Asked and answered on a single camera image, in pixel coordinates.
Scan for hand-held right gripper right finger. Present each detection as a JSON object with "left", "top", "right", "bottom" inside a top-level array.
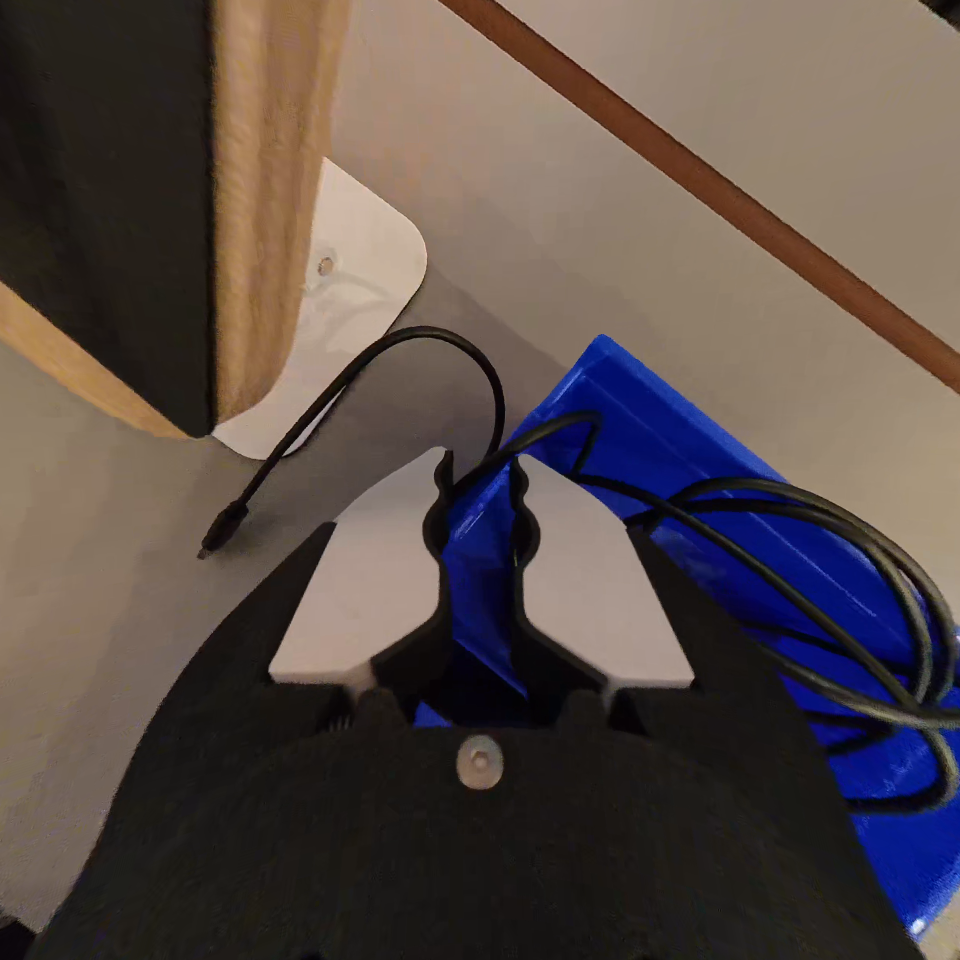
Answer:
[{"left": 510, "top": 452, "right": 696, "bottom": 726}]

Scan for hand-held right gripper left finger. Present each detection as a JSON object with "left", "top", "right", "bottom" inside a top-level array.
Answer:
[{"left": 268, "top": 446, "right": 455, "bottom": 726}]

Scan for black usb cable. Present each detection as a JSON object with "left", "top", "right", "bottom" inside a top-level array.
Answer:
[{"left": 197, "top": 326, "right": 960, "bottom": 819}]

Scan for blue divided plastic bin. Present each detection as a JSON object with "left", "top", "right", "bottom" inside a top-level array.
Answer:
[{"left": 416, "top": 333, "right": 960, "bottom": 939}]

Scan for white stand with wooden board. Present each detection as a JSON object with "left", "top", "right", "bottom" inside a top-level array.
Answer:
[{"left": 0, "top": 0, "right": 430, "bottom": 461}]

